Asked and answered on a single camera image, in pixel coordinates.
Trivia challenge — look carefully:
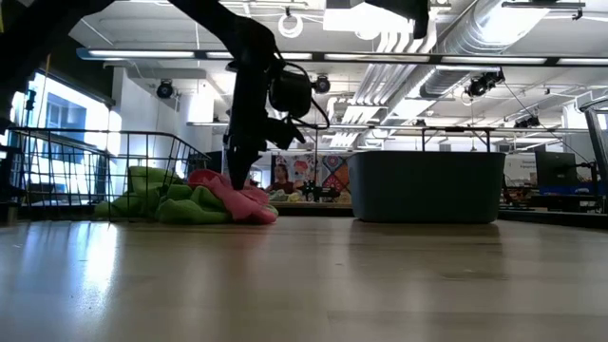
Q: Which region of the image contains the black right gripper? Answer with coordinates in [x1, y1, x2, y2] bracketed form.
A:
[365, 0, 431, 40]

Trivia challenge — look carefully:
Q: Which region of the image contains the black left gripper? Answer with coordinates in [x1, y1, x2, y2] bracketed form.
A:
[222, 111, 308, 191]

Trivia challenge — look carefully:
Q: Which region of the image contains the pink microfiber towel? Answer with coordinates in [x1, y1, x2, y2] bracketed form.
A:
[187, 168, 279, 225]

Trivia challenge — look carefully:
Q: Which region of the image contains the green microfiber towel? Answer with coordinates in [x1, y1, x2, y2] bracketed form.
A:
[93, 165, 184, 221]
[155, 183, 280, 225]

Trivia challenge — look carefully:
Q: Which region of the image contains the person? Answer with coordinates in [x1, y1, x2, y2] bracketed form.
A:
[268, 163, 299, 195]

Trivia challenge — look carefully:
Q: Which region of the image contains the overhead LED light bar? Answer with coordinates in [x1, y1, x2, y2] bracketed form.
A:
[75, 46, 608, 67]

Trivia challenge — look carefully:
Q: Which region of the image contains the colourful patchwork banner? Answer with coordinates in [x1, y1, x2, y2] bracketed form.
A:
[271, 152, 352, 204]

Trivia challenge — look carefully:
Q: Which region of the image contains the black round ceiling spotlight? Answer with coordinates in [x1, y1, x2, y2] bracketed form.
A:
[312, 74, 333, 96]
[156, 79, 175, 101]

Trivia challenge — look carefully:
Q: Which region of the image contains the grey-blue plastic bin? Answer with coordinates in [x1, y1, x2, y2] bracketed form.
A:
[346, 150, 507, 225]

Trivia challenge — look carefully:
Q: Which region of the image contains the black monitor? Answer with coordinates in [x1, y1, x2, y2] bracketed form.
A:
[535, 151, 579, 187]

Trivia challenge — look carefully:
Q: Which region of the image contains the silver ventilation duct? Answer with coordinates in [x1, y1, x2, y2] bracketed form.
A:
[420, 0, 552, 100]

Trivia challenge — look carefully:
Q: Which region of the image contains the black metal background frame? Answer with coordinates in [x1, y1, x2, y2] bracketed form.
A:
[421, 125, 493, 153]
[303, 122, 320, 200]

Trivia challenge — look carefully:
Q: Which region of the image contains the black aluminium table frame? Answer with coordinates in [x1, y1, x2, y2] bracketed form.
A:
[0, 201, 608, 230]

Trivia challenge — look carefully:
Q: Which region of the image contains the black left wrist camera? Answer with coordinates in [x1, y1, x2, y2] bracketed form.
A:
[268, 68, 314, 120]

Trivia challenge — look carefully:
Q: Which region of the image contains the white cable coil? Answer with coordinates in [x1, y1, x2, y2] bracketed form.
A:
[277, 12, 305, 39]

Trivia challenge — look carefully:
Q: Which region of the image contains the black wire basket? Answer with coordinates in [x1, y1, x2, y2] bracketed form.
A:
[9, 125, 211, 222]

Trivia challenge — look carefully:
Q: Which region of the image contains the yellow hanging strap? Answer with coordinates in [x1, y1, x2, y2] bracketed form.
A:
[41, 54, 53, 115]

